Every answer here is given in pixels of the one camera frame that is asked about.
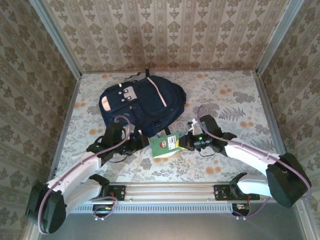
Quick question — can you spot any grey metal sheet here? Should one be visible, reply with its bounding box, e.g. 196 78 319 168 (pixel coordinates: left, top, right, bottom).
37 212 310 240

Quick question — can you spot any aluminium frame post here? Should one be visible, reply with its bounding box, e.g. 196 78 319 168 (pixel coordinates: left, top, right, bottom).
29 0 82 77
256 0 305 73

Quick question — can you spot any right aluminium table rail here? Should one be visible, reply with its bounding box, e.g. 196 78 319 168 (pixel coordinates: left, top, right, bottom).
254 71 296 182

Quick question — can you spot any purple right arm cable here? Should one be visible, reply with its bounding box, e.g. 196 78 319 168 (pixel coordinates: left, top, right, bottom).
196 104 313 218

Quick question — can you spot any navy blue backpack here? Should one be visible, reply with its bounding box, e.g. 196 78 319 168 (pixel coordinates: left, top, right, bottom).
98 69 187 140

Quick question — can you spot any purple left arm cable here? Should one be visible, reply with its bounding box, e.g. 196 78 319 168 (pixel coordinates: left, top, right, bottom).
37 115 132 236

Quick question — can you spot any right aluminium frame post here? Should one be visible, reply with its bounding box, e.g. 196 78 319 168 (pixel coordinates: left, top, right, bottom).
256 0 305 73

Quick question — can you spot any left aluminium table rail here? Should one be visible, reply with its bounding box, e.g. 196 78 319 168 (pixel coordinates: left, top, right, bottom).
47 74 82 183

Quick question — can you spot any left aluminium frame post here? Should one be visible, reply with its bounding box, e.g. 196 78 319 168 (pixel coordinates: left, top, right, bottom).
29 0 82 77

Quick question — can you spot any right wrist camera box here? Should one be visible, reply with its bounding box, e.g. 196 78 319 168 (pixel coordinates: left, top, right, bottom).
199 114 223 137

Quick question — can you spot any green notebook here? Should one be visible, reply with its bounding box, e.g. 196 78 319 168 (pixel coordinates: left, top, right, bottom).
149 133 180 160

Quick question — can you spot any small coloured wire bundle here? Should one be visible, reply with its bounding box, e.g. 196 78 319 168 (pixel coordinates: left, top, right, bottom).
92 204 113 221
231 202 251 221

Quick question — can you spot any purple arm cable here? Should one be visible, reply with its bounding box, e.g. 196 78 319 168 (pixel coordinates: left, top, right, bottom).
37 115 132 236
196 104 313 218

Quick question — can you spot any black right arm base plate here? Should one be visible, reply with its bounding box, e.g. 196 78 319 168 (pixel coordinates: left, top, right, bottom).
214 184 260 201

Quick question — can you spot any slotted cable duct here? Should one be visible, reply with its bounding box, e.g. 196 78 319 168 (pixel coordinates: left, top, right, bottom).
72 202 233 214

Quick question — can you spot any aluminium table rail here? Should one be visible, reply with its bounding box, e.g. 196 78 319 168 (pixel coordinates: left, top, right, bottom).
254 71 296 182
47 74 82 183

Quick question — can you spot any aluminium mounting rail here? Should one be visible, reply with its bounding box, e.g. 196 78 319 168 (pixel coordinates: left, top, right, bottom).
37 182 305 201

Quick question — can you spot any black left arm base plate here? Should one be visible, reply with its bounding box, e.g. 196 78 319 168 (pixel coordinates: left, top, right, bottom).
99 185 126 201

